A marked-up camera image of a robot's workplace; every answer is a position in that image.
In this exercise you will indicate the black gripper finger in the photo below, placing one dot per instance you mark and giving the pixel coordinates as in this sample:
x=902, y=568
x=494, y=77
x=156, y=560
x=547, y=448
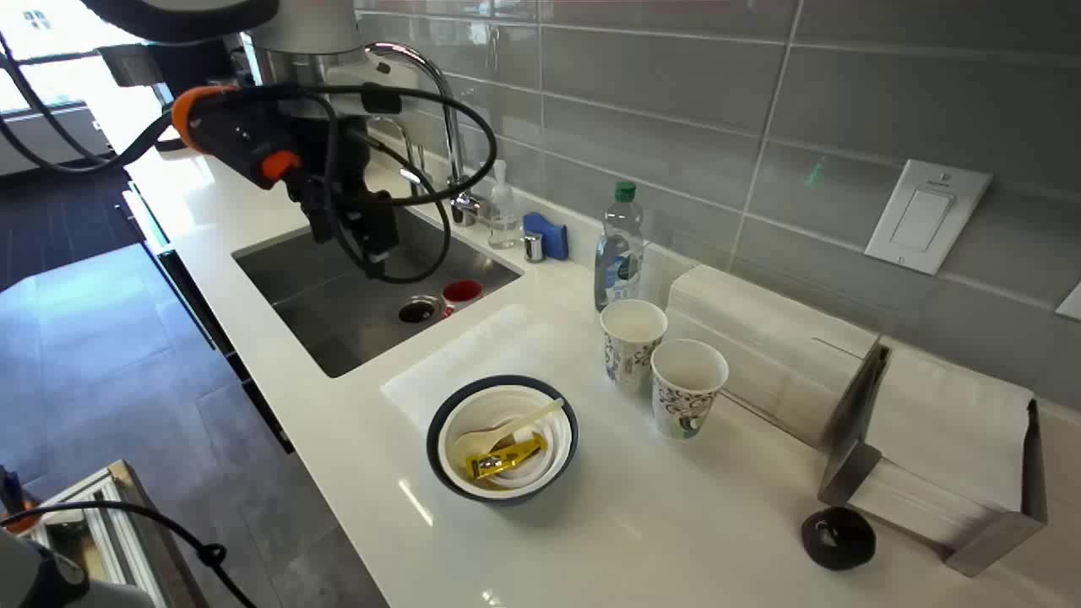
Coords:
x=382, y=239
x=351, y=235

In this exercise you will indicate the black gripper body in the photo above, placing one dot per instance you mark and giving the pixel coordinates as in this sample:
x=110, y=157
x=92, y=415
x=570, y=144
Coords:
x=331, y=157

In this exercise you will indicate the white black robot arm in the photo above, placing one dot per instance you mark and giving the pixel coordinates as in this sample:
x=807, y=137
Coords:
x=314, y=21

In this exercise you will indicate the red cup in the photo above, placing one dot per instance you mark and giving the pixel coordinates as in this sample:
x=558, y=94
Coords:
x=461, y=293

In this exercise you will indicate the patterned white paper cup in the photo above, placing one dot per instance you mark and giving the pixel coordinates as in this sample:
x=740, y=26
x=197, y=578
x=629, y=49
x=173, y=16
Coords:
x=629, y=360
x=685, y=407

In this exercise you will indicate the steel kitchen sink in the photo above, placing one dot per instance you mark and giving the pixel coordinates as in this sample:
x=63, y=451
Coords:
x=338, y=310

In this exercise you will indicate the black sink drain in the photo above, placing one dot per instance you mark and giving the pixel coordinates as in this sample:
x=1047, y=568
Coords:
x=418, y=310

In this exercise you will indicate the clear soap bottle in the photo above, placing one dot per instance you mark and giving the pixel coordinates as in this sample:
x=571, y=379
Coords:
x=503, y=221

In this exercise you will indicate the blue sponge holder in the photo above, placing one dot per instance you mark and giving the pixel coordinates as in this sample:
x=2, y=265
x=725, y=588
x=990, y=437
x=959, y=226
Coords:
x=552, y=239

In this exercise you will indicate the white bowl dark rim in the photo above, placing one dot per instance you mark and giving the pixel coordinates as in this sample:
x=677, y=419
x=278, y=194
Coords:
x=494, y=402

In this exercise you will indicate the green cap water bottle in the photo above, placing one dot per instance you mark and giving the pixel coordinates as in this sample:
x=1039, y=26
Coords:
x=619, y=254

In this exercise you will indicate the yellow packet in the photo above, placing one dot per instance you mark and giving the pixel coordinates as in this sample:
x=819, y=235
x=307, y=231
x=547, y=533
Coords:
x=507, y=456

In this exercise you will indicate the dark floor mat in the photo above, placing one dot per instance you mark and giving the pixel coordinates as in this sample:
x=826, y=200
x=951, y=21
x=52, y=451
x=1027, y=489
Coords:
x=55, y=226

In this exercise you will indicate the black round object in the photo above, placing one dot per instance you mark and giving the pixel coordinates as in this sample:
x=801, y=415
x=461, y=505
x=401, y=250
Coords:
x=838, y=537

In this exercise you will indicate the black orange wrist camera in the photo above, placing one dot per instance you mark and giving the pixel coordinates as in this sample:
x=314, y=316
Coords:
x=231, y=124

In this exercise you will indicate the white light switch plate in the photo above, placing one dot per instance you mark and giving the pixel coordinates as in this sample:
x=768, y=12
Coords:
x=931, y=213

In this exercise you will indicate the white wall outlet plate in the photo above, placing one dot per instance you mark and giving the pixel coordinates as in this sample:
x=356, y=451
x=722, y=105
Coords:
x=1073, y=301

